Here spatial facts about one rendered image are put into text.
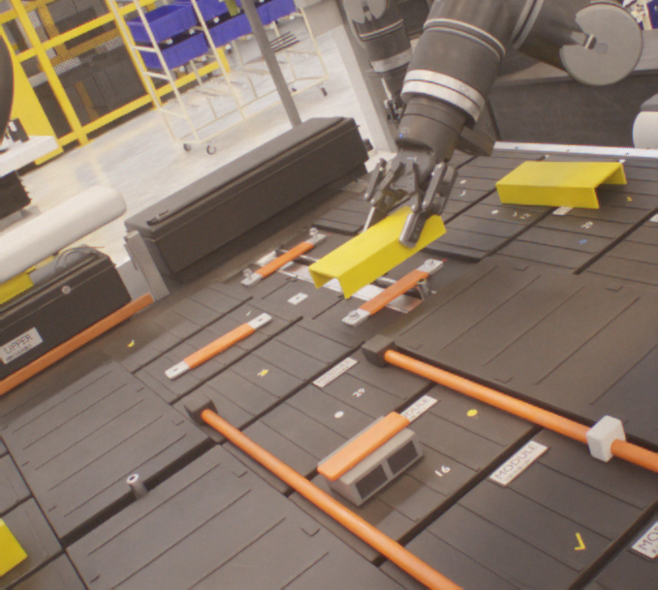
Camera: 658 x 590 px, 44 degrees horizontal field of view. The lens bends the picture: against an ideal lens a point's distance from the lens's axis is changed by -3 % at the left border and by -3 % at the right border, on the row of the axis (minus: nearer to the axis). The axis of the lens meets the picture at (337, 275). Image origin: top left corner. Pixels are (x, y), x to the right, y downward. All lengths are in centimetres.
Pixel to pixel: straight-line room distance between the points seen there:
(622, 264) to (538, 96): 130
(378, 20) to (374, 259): 109
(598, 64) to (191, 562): 75
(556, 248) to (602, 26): 28
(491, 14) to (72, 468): 73
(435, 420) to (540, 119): 153
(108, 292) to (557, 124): 128
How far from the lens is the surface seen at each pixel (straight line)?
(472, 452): 72
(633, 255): 95
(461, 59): 103
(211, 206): 139
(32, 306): 132
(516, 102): 225
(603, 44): 109
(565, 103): 215
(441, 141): 102
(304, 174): 147
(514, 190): 114
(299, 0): 387
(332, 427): 82
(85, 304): 134
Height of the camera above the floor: 144
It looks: 23 degrees down
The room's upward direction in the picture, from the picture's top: 23 degrees counter-clockwise
